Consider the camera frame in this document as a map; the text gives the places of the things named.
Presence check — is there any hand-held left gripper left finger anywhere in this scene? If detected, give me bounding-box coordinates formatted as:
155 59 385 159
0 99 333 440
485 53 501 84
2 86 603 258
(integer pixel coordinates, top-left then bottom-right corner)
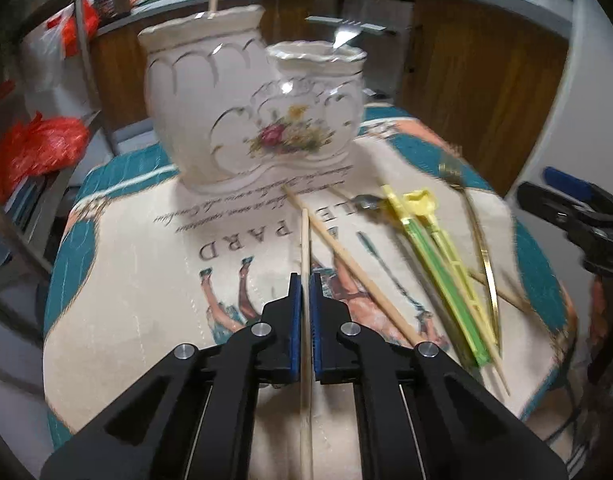
40 272 303 480

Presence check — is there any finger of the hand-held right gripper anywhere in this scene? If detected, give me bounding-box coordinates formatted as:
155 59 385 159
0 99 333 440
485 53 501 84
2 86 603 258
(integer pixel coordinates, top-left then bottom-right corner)
543 166 613 211
516 182 613 246

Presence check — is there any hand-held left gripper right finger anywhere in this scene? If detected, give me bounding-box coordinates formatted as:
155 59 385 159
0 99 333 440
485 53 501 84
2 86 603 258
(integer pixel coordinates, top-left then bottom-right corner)
309 272 569 480

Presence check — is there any gold fork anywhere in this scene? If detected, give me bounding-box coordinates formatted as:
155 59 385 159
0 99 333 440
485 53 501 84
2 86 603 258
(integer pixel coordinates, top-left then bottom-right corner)
439 157 502 351

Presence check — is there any yellow green plastic fork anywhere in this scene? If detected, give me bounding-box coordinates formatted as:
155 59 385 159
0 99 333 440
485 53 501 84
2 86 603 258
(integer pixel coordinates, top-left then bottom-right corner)
381 185 489 367

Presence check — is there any yellow plastic spoon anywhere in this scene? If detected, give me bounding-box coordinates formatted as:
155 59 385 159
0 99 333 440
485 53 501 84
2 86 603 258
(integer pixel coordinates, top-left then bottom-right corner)
401 189 493 361

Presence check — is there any floral ceramic utensil holder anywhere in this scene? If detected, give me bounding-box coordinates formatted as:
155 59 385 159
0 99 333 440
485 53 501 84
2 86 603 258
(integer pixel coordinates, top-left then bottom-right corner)
138 5 367 195

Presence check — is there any wooden kitchen cabinet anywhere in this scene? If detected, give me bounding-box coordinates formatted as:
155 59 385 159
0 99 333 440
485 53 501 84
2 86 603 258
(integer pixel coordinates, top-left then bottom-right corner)
89 0 572 196

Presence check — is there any printed horse table cloth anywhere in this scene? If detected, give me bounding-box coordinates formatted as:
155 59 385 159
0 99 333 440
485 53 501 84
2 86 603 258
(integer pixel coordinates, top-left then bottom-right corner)
44 105 579 480

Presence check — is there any stainless steel oven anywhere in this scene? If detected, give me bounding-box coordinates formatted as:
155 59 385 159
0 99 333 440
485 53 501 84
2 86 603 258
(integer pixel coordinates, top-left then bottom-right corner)
261 0 417 106

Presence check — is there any silver fork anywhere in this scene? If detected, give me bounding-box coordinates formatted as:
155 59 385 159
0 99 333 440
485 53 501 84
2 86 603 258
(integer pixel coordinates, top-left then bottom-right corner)
331 20 363 53

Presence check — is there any large red plastic bag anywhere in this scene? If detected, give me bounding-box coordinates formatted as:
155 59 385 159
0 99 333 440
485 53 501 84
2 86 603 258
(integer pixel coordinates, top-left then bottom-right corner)
0 112 90 191

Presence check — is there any white plastic bag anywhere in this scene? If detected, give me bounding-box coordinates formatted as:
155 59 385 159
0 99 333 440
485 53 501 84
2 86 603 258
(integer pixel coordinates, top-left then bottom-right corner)
19 25 77 111

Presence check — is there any small red plastic bag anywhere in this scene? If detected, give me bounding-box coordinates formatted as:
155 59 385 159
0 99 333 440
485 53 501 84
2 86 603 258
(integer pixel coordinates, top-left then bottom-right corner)
46 0 98 57

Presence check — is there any dark cooking pot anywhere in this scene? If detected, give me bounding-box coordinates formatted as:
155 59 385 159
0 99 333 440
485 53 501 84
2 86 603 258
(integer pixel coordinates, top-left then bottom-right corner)
93 0 133 17

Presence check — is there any metal rack frame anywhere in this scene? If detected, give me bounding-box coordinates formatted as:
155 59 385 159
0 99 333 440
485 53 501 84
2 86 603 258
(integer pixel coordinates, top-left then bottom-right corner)
74 0 122 156

